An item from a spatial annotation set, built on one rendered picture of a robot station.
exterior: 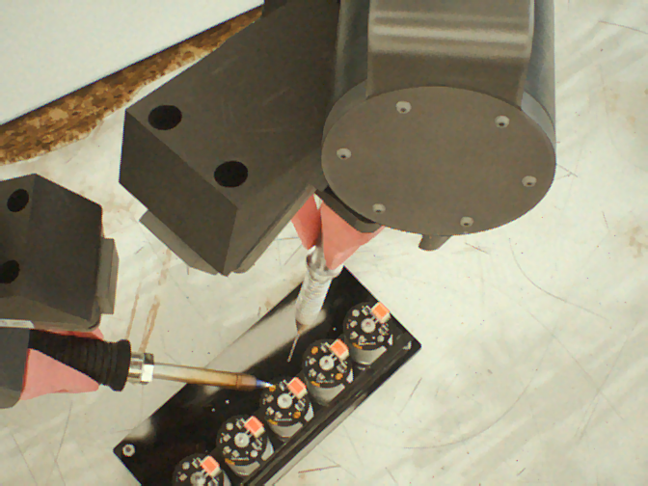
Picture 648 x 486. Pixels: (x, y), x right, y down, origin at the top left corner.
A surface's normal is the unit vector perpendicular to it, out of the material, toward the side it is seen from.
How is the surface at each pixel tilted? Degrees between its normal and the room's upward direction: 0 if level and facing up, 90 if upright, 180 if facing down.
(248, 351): 0
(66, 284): 61
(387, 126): 74
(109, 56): 0
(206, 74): 20
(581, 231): 0
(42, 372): 82
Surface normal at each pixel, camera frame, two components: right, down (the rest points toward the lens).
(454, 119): -0.10, 0.81
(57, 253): 0.85, -0.14
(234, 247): 0.73, 0.63
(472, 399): -0.04, -0.34
